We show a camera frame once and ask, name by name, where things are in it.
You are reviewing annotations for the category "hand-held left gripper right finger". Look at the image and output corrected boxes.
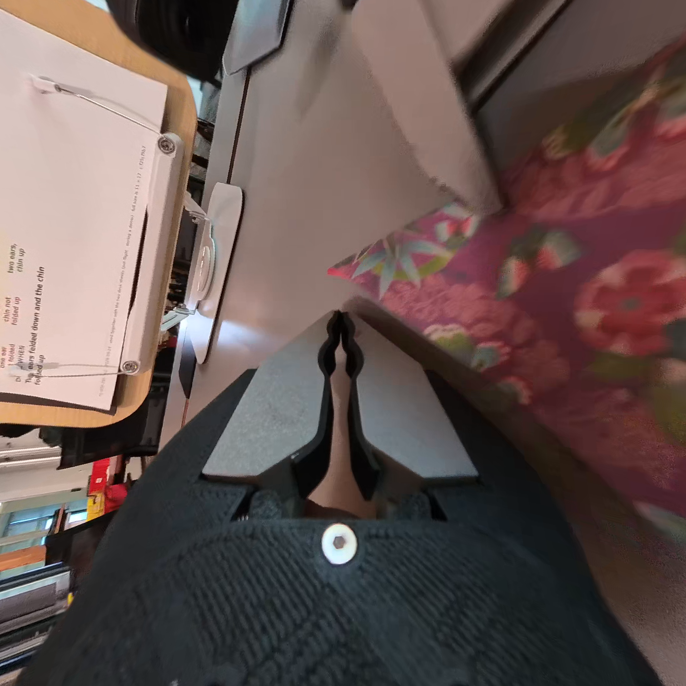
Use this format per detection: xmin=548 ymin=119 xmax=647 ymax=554
xmin=341 ymin=311 xmax=479 ymax=502

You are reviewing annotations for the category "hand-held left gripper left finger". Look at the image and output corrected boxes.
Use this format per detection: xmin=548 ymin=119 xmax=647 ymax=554
xmin=201 ymin=310 xmax=344 ymax=502

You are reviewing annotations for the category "red box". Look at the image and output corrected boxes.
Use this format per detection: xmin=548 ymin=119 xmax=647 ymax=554
xmin=88 ymin=458 xmax=132 ymax=515

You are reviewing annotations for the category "white printed instruction sheet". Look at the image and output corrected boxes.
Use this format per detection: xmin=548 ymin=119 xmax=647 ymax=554
xmin=0 ymin=8 xmax=169 ymax=413

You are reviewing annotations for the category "wooden book stand board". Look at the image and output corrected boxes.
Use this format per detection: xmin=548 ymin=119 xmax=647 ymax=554
xmin=0 ymin=0 xmax=198 ymax=429

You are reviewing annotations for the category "white book stand ledge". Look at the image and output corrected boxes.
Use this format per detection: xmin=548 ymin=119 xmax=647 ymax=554
xmin=115 ymin=131 xmax=185 ymax=376

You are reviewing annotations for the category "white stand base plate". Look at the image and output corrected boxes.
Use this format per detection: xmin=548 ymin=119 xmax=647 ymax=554
xmin=190 ymin=182 xmax=244 ymax=365

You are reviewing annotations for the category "silver monitor base plate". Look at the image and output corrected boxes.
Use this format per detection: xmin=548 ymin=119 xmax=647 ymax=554
xmin=222 ymin=0 xmax=294 ymax=76

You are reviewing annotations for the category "cluttered storage shelf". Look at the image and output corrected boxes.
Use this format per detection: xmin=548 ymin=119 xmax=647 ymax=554
xmin=0 ymin=429 xmax=161 ymax=676

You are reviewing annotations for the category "purple floral patterned cloth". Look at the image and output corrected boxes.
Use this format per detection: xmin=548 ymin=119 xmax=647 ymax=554
xmin=327 ymin=38 xmax=686 ymax=542

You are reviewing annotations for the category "wire page holder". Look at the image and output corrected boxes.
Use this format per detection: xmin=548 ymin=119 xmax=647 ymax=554
xmin=29 ymin=75 xmax=164 ymax=135
xmin=0 ymin=362 xmax=140 ymax=378

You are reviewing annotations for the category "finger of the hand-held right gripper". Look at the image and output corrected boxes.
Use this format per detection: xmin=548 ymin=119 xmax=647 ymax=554
xmin=351 ymin=0 xmax=563 ymax=215
xmin=461 ymin=0 xmax=686 ymax=172

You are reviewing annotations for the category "clear stand hinge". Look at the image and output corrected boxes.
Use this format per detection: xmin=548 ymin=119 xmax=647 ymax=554
xmin=182 ymin=206 xmax=218 ymax=317

